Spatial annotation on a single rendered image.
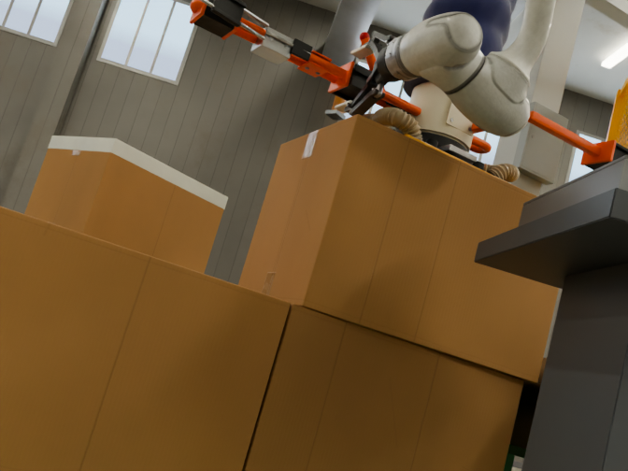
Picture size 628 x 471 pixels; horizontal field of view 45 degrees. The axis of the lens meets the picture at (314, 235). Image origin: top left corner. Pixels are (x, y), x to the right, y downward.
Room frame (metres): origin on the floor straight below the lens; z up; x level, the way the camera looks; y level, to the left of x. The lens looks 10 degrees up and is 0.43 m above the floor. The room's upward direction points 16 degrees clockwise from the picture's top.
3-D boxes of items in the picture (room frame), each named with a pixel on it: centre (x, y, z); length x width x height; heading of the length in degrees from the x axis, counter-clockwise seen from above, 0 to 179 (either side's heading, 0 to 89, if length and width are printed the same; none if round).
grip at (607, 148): (1.63, -0.60, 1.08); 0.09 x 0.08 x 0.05; 26
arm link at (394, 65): (1.41, -0.08, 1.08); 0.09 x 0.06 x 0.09; 116
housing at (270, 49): (1.53, 0.20, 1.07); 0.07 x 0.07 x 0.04; 26
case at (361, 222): (1.73, -0.21, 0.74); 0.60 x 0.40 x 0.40; 113
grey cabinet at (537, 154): (3.02, -0.82, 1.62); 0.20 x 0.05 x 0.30; 115
